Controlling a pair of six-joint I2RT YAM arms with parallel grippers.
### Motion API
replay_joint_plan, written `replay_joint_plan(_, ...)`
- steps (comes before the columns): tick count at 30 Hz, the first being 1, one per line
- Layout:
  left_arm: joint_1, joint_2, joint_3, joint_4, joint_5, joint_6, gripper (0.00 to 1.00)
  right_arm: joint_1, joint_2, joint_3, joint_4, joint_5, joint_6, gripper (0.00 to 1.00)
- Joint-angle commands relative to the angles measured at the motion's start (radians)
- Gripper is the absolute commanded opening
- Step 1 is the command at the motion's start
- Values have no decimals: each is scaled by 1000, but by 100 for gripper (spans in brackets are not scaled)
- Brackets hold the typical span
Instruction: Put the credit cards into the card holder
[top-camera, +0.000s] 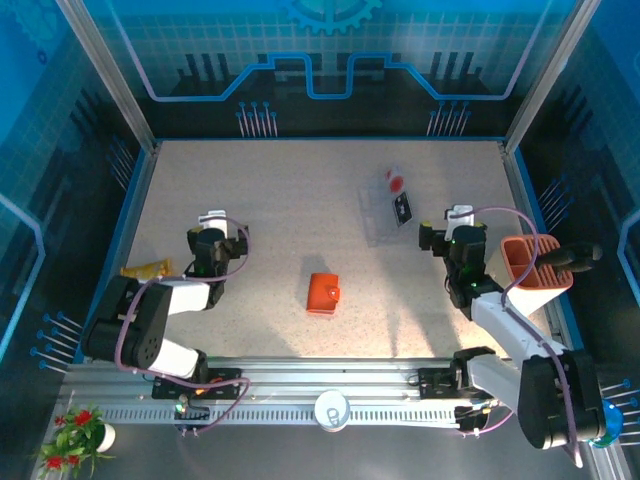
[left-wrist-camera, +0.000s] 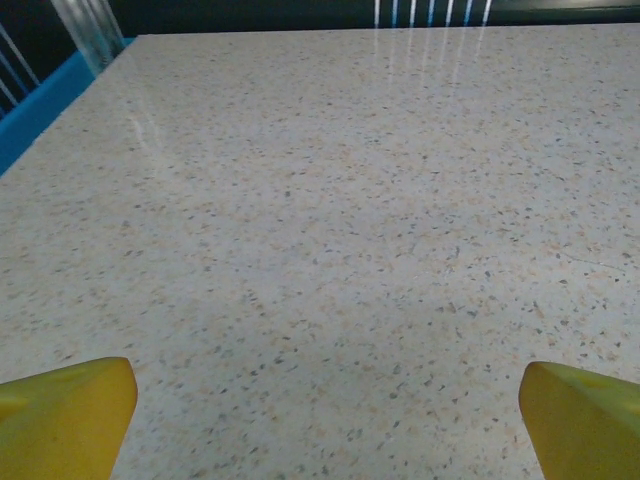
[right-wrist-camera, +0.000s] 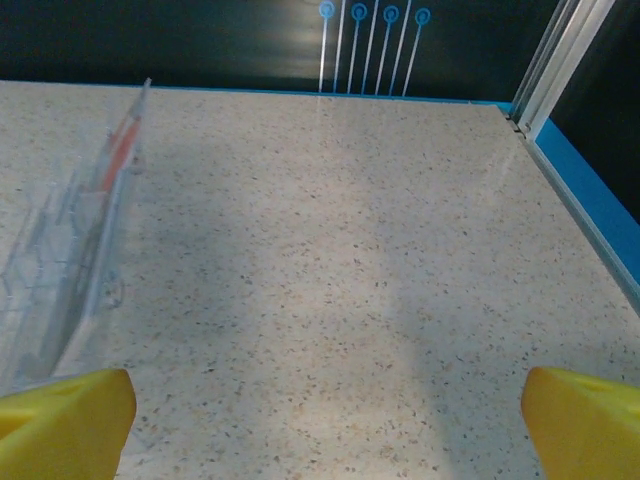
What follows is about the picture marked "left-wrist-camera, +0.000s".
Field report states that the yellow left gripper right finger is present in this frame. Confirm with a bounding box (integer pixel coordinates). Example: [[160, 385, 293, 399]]
[[519, 361, 640, 480]]

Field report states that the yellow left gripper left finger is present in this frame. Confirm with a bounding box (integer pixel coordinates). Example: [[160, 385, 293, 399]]
[[0, 356, 139, 480]]

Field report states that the aluminium blue side rail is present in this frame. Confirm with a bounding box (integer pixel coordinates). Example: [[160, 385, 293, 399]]
[[0, 49, 97, 177]]

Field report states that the aluminium frame post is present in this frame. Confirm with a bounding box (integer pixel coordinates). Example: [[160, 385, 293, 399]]
[[49, 0, 126, 77]]

